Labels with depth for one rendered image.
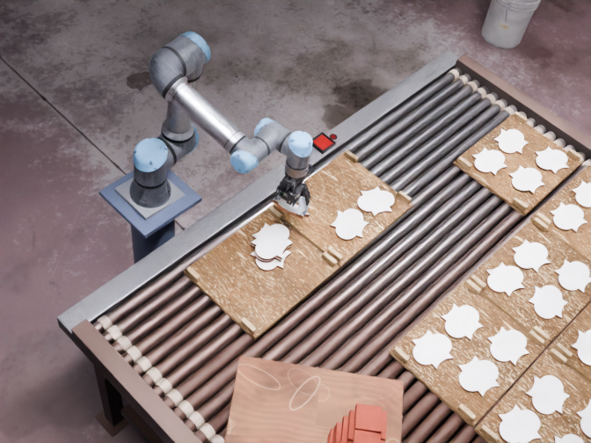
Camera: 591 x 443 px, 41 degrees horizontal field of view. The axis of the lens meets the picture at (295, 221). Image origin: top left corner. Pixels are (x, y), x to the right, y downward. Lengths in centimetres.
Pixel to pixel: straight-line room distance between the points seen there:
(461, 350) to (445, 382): 14
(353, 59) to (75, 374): 254
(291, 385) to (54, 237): 192
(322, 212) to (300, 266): 26
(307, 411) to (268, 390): 13
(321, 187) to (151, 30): 233
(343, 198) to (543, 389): 97
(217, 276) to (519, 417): 107
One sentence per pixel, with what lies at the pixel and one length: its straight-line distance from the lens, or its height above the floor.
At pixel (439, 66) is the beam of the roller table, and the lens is 358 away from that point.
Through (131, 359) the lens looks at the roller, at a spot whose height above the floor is 91.
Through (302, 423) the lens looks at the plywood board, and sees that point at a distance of 234.
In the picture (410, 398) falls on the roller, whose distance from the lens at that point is 256.
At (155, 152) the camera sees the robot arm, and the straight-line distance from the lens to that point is 279.
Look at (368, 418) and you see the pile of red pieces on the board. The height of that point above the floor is 131.
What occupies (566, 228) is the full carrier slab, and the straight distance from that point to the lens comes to 310.
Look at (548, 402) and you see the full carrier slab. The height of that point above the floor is 95.
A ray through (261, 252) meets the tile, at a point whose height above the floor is 98.
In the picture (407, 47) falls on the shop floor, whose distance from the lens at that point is 510.
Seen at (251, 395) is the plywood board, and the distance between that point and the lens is 236.
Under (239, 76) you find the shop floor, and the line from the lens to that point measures 471.
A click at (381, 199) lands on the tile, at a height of 95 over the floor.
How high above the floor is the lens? 318
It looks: 52 degrees down
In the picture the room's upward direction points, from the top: 10 degrees clockwise
